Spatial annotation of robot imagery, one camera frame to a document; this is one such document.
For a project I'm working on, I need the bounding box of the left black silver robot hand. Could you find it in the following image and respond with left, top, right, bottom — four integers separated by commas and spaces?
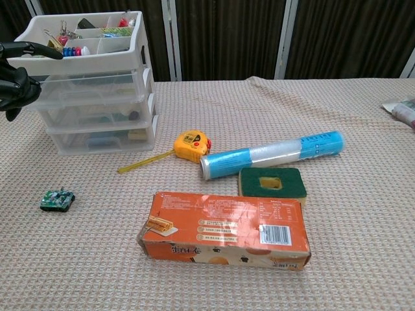
0, 41, 65, 122

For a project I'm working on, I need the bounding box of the clear plastic drawer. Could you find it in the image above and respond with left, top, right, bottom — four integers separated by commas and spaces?
47, 124, 154, 155
27, 70, 148, 113
37, 100, 152, 133

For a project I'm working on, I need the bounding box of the small green circuit board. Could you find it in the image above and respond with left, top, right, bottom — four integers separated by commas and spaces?
40, 187, 76, 213

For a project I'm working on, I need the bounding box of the white plastic drawer organizer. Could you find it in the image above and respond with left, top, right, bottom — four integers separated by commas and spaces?
6, 11, 160, 156

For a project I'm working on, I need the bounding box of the gold binder clip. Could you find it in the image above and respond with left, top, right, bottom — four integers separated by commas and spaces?
43, 29, 64, 50

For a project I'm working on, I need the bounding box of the row of coloured clips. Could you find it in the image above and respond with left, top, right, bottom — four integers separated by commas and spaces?
62, 46, 90, 58

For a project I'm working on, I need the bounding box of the blue green packet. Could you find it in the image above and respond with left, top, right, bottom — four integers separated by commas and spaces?
97, 27, 134, 38

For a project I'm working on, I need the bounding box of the yellow tape measure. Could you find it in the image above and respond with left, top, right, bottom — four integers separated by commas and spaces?
117, 128, 213, 174

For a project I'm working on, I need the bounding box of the orange snack carton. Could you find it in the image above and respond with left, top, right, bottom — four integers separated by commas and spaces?
136, 191, 312, 271

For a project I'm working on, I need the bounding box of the blue plastic wrap roll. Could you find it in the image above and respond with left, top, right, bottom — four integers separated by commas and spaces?
199, 130, 347, 181

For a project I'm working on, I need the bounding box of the green yellow sponge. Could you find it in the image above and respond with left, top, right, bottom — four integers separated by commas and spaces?
238, 167, 309, 208

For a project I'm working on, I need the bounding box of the beige woven tablecloth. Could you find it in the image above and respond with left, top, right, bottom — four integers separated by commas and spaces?
0, 76, 415, 311

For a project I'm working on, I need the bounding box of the floral tissue pack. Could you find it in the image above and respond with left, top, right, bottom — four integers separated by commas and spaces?
381, 97, 415, 130

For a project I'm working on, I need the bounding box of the metal clip chain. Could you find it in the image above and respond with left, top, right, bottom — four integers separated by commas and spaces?
58, 19, 78, 40

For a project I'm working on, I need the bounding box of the silver partition frame post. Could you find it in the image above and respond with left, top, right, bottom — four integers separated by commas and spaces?
274, 0, 299, 80
400, 48, 415, 78
161, 0, 182, 82
24, 0, 45, 19

